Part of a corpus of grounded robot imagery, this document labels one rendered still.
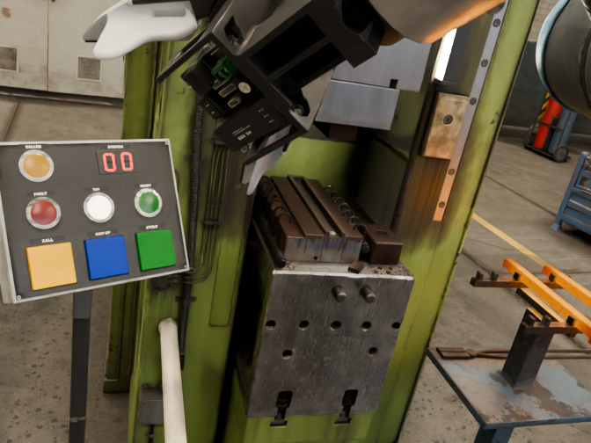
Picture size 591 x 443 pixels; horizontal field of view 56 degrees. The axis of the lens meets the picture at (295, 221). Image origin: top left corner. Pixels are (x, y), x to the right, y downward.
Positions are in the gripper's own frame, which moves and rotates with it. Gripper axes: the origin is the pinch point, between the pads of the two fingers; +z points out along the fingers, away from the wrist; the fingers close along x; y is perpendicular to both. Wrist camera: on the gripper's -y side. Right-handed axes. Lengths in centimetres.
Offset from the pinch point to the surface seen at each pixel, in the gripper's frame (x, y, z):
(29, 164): -2, -25, 64
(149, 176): 17, -38, 61
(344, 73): 33, -73, 34
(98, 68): 9, -391, 463
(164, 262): 29, -26, 64
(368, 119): 45, -71, 36
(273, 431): 91, -20, 91
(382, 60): 37, -78, 27
